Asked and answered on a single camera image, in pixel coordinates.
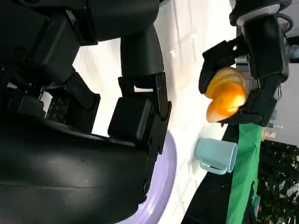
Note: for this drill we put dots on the dark green plant foliage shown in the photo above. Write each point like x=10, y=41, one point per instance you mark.
x=278, y=177

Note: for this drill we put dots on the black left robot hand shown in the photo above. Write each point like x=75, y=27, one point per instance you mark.
x=266, y=51

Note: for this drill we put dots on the lilac plate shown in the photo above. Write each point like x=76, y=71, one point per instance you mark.
x=163, y=182

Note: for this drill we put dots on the orange white toy bread roll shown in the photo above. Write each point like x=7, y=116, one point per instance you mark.
x=226, y=100

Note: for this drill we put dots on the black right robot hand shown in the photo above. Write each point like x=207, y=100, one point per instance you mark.
x=58, y=168

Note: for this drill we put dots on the green cloth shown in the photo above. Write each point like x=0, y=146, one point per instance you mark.
x=243, y=168

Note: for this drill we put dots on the pale green mug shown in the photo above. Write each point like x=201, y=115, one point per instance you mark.
x=215, y=150

